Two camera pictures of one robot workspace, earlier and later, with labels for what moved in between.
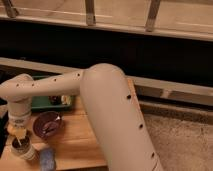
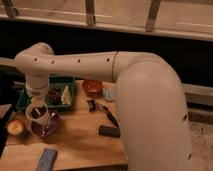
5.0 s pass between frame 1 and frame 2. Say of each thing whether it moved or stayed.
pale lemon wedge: stayed
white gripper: moved
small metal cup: moved
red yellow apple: stayed
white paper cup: moved
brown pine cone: stayed
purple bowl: stayed
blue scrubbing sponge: stayed
